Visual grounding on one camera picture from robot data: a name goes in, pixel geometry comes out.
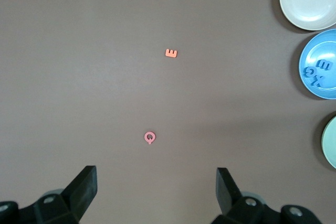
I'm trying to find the blue foam letter X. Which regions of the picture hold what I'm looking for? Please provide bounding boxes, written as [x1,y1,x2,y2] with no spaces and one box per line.
[309,74,325,88]

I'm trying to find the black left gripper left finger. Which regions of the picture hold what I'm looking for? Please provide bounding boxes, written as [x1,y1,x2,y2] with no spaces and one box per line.
[0,165,98,224]

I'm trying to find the blue foam letter G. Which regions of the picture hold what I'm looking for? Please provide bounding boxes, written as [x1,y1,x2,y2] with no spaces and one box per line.
[301,66,317,78]

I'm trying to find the blue plate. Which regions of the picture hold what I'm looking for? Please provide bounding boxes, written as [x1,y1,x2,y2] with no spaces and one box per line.
[299,29,336,101]

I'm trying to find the red foam letter G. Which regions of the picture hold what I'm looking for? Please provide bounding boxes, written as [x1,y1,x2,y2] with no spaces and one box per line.
[143,131,156,146]

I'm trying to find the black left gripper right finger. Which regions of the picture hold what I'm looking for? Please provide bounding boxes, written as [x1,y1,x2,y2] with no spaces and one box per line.
[211,167,325,224]

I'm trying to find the green plate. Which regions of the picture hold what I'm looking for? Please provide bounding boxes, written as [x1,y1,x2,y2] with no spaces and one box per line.
[321,115,336,169]

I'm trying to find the blue foam letter M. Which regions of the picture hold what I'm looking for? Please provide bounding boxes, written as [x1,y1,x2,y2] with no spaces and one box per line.
[316,59,335,71]

